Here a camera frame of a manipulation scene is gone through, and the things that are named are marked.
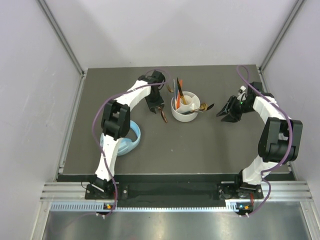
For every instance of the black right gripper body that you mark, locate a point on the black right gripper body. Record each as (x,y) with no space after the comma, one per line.
(236,107)

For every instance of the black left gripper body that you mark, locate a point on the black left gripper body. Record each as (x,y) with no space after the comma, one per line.
(155,100)

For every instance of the copper utensil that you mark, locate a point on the copper utensil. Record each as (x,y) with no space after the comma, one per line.
(160,108)

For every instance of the dark teal chopstick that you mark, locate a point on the dark teal chopstick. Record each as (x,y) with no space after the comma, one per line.
(175,89)

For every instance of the gold spoon green handle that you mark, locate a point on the gold spoon green handle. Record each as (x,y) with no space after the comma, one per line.
(202,108)

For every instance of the white divided round container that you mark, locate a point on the white divided round container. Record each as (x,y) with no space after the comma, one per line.
(193,102)

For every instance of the light blue headphones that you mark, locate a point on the light blue headphones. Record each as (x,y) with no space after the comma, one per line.
(126,144)

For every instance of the orange chopstick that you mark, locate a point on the orange chopstick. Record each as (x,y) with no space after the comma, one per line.
(177,102)

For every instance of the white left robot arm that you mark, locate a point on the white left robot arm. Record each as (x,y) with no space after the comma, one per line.
(116,123)

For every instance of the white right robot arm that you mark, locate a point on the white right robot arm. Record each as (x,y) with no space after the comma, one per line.
(279,142)

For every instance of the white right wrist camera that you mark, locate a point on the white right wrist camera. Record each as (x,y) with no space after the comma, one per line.
(241,92)

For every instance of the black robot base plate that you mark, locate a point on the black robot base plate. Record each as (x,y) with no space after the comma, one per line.
(171,189)

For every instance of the grey slotted cable duct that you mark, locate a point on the grey slotted cable duct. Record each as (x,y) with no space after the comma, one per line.
(103,207)

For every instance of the aluminium frame rail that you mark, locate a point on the aluminium frame rail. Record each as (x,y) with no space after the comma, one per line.
(60,35)

